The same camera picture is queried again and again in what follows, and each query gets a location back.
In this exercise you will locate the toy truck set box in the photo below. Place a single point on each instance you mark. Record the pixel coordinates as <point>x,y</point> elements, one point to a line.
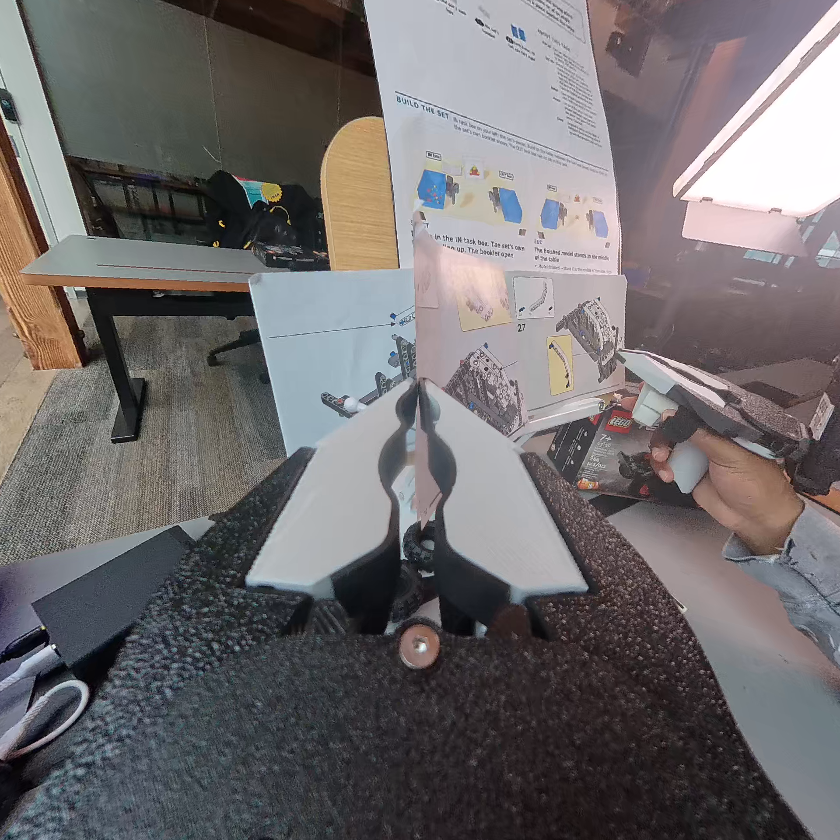
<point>604,459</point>

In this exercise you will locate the white booklet stand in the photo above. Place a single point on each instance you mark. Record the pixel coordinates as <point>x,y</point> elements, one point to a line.
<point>558,415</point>

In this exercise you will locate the black door access reader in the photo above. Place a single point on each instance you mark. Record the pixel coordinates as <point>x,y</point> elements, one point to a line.
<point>9,105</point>

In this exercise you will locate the white panel lamp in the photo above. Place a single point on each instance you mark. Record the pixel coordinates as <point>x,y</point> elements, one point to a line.
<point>774,151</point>

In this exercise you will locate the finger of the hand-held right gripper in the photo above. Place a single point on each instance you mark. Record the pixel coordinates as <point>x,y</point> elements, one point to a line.
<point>689,390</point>
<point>646,359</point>

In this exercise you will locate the black rolling chair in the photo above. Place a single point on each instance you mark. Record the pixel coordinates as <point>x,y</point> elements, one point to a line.
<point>239,348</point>

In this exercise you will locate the wooden door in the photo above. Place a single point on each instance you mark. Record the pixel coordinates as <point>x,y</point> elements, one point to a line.
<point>33,275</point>

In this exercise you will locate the toy building instruction booklet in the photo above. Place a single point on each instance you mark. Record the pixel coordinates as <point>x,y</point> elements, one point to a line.
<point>315,328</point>

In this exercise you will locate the printed task instruction sheet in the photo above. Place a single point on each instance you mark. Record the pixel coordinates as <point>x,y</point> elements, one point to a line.
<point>492,131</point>

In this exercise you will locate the person's right forearm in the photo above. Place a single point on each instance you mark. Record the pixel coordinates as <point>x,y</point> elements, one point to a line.
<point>800,577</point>

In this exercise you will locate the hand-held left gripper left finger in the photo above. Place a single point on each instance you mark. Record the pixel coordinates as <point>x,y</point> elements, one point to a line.
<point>321,518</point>

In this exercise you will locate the black printed bag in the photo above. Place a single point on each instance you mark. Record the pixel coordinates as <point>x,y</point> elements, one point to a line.
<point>262,210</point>

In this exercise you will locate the black power adapter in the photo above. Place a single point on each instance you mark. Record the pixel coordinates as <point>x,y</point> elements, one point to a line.
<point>105,597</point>

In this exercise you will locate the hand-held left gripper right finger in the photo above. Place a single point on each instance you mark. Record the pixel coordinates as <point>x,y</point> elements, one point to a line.
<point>512,518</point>

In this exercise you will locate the black toy set box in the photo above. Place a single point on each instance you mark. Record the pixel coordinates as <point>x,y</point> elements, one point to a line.
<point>292,257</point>

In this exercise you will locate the grey background standing desk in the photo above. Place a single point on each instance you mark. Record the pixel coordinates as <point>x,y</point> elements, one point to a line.
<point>131,262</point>

